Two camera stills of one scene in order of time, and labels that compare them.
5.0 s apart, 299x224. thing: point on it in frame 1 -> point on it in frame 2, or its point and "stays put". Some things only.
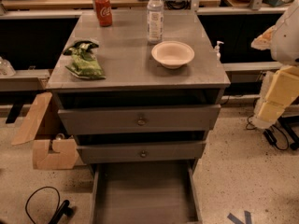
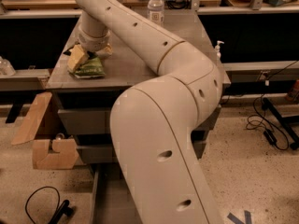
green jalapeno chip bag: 84,63 stays put
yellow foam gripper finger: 263,41 -> 108,50
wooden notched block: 64,157 stays put
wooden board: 28,130 stays put
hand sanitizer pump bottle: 217,49 stays put
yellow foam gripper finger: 284,86 -> 77,59
